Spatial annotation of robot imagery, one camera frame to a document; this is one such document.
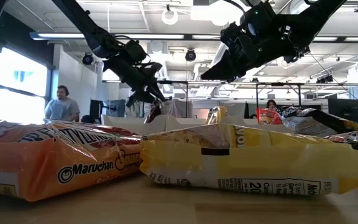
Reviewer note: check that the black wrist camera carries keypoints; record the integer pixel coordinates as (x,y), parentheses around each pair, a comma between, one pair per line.
(259,18)
(135,50)

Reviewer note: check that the white plastic bin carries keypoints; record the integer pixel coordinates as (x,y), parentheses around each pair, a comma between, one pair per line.
(185,123)
(244,122)
(126,124)

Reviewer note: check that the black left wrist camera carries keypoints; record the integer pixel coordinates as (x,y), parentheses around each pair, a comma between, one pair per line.
(135,50)

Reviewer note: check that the grey draped cloth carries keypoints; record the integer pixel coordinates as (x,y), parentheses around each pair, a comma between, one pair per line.
(176,109)

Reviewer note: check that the orange Maruchan noodle pack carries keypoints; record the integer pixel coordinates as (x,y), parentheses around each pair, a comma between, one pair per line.
(42,161)
(267,116)

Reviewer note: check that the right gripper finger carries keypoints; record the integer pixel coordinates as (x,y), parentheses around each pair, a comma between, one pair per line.
(228,75)
(225,63)

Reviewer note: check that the black monitor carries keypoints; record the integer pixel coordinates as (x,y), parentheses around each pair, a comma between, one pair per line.
(118,108)
(95,107)
(343,109)

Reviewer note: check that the black round ceiling camera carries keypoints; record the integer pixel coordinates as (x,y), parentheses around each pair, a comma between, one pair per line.
(87,59)

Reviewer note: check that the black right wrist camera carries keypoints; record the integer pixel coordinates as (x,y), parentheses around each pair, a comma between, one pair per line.
(259,18)

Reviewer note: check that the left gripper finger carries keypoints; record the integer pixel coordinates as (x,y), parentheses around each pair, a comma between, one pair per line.
(158,93)
(148,97)

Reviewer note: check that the large bright window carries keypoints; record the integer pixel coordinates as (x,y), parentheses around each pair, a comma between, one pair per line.
(17,105)

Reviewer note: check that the yellow Maruchan ramen pack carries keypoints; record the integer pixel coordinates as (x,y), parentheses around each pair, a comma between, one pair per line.
(216,115)
(259,161)

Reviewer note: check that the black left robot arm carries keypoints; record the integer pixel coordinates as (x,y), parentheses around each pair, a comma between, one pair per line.
(84,26)

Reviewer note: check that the black rig camera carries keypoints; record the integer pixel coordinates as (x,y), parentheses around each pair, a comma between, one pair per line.
(190,55)

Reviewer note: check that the person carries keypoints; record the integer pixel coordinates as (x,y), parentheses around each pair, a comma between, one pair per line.
(271,104)
(61,107)

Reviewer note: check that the black ceiling device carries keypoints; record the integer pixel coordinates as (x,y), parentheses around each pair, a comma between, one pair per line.
(303,53)

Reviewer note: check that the white draped cloth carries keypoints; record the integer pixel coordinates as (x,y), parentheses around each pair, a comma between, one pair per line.
(236,109)

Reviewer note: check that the black metal stand frame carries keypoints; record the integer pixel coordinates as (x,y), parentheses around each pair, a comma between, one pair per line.
(179,82)

